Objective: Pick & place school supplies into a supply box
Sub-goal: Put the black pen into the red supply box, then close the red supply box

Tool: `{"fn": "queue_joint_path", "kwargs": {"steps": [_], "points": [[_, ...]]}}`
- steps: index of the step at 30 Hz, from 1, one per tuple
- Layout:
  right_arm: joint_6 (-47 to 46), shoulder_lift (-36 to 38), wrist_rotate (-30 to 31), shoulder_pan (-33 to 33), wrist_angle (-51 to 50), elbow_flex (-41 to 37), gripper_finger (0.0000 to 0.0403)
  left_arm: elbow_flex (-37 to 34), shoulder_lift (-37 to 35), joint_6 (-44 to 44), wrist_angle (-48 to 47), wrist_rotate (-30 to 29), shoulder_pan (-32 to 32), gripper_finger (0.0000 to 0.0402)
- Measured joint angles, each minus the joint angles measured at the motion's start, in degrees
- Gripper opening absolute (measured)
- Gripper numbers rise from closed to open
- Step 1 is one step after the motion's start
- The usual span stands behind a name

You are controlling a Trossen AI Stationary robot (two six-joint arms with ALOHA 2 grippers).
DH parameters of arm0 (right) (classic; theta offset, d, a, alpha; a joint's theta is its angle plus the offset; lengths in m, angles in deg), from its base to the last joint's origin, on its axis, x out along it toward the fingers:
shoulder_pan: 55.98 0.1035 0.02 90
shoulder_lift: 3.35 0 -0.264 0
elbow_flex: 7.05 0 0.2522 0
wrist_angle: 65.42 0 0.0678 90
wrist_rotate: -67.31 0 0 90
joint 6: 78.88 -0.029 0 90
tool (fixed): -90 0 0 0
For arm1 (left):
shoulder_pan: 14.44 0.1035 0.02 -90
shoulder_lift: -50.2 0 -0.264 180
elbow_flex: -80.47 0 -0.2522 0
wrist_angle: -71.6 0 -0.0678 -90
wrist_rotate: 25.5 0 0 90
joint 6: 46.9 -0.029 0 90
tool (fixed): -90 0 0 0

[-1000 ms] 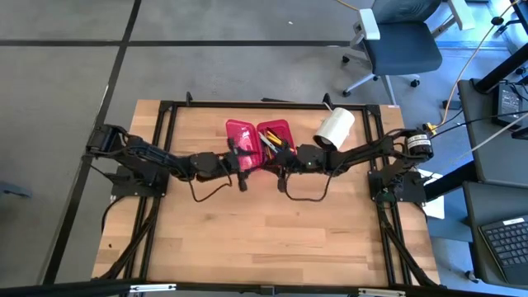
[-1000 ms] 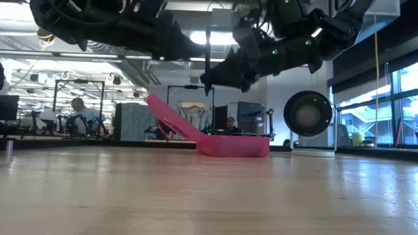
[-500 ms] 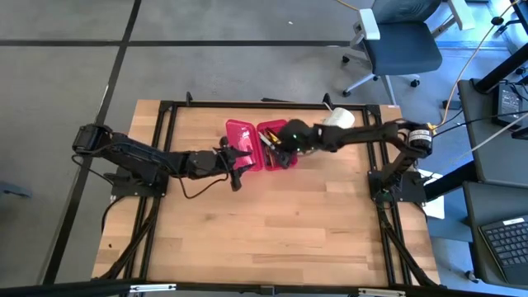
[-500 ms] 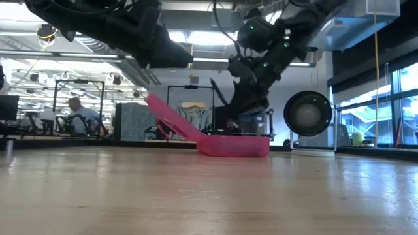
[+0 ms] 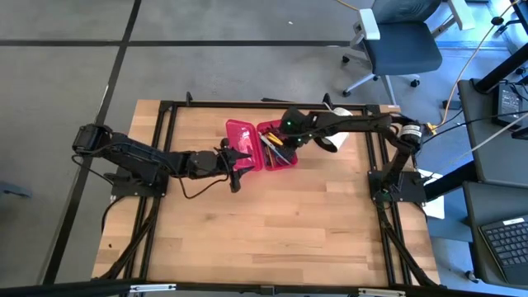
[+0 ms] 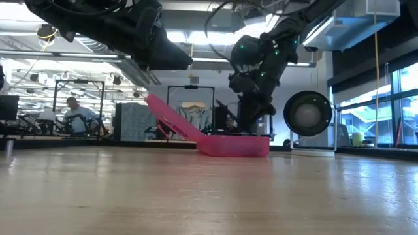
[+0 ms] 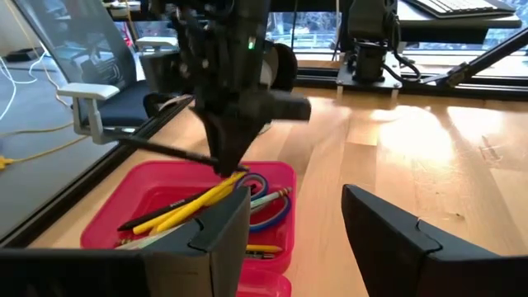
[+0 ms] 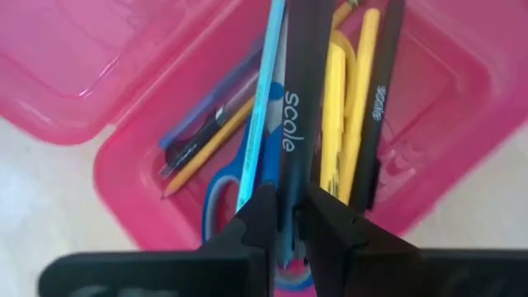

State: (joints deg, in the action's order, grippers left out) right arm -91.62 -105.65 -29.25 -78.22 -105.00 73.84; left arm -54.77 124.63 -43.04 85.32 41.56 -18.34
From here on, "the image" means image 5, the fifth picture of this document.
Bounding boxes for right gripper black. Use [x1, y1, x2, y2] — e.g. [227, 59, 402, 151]
[279, 106, 321, 165]

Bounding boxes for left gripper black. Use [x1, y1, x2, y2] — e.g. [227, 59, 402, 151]
[183, 138, 256, 194]

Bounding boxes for blue handled scissors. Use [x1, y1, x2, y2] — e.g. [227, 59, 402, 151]
[259, 132, 292, 165]

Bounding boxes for red plastic pencil box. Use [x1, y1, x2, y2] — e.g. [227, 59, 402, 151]
[224, 118, 299, 172]

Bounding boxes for white cylindrical spot lamp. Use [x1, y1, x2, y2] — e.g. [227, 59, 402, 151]
[313, 106, 355, 153]

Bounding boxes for grey office chair white armrests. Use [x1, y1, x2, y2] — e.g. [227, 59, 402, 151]
[341, 0, 477, 106]

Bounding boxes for white paper sheet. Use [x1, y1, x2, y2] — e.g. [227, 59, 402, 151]
[418, 168, 446, 220]

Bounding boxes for black rig crossbar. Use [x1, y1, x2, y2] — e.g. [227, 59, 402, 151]
[0, 278, 528, 297]

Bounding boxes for grey office desk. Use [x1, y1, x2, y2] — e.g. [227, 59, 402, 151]
[461, 181, 528, 290]
[456, 78, 528, 189]

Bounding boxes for black power adapter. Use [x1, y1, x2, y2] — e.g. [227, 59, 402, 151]
[492, 82, 526, 128]

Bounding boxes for black desk leg bar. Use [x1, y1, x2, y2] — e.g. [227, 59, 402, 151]
[473, 40, 528, 95]

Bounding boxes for blue grey floor object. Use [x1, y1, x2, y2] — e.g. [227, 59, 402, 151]
[0, 180, 33, 200]

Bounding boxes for black keyboard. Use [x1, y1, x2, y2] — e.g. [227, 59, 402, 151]
[478, 216, 528, 286]

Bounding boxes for black caster base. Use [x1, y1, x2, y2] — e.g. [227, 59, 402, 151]
[490, 0, 528, 36]

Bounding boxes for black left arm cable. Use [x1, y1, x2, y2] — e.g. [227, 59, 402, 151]
[177, 175, 230, 200]

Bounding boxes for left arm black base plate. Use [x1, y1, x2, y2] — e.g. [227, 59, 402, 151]
[110, 164, 171, 198]

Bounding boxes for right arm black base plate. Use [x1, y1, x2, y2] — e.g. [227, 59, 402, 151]
[368, 169, 427, 204]

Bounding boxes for black power cable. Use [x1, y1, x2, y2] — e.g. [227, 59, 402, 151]
[420, 109, 528, 145]

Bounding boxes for beige cable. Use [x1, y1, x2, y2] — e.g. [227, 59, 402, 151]
[451, 119, 528, 165]

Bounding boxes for yellow hanging cable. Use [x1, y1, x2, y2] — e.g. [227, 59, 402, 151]
[436, 0, 523, 129]

